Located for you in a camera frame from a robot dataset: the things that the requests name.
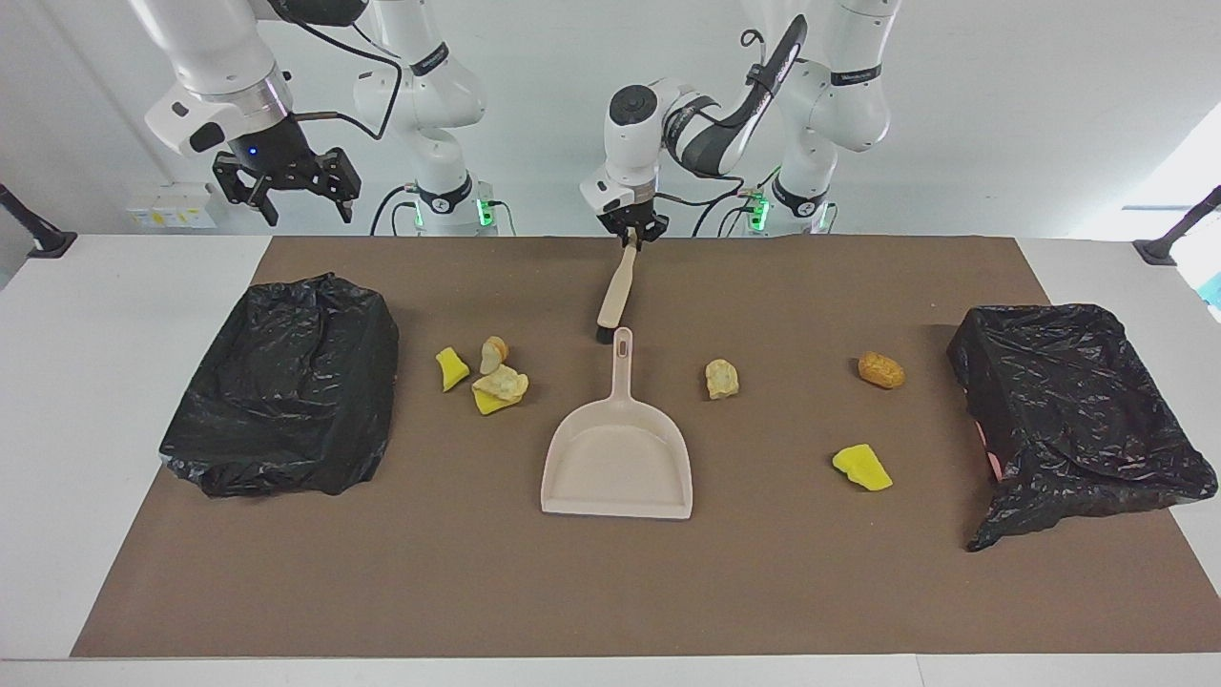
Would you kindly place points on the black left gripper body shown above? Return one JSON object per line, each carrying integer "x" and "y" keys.
{"x": 634, "y": 218}

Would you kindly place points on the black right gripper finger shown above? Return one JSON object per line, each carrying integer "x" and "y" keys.
{"x": 346, "y": 202}
{"x": 262, "y": 202}

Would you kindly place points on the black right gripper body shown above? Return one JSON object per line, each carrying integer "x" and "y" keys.
{"x": 281, "y": 160}

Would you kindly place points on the beige hand brush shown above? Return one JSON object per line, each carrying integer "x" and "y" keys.
{"x": 615, "y": 291}

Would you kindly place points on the pale round bread chunk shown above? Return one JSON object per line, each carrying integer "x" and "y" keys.
{"x": 722, "y": 380}

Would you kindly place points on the striped bread roll piece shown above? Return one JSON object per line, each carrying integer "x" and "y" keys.
{"x": 493, "y": 355}

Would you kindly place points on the small yellow sponge wedge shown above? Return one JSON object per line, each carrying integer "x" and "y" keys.
{"x": 450, "y": 370}

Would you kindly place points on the beige plastic dustpan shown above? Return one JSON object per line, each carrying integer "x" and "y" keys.
{"x": 615, "y": 458}

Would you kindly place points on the brown fried croquette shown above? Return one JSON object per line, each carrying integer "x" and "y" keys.
{"x": 880, "y": 370}

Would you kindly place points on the large yellow sponge piece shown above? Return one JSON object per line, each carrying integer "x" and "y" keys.
{"x": 863, "y": 468}

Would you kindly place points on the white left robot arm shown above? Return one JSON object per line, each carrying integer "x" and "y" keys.
{"x": 839, "y": 105}

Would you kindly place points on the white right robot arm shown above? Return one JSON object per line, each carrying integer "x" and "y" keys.
{"x": 210, "y": 48}

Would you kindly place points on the black plastic trash bag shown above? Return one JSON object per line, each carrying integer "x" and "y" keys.
{"x": 1068, "y": 401}
{"x": 286, "y": 401}

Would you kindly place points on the pink plastic bin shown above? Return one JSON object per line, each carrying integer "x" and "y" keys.
{"x": 988, "y": 448}

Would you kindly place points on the brown table mat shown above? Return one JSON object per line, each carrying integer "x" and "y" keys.
{"x": 763, "y": 592}

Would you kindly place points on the cyan object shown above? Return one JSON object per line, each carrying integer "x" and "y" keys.
{"x": 1213, "y": 291}

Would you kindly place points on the white wall socket box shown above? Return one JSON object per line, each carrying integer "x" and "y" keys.
{"x": 172, "y": 205}

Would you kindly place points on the black camera stand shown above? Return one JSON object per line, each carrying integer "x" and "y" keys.
{"x": 1178, "y": 229}
{"x": 33, "y": 232}

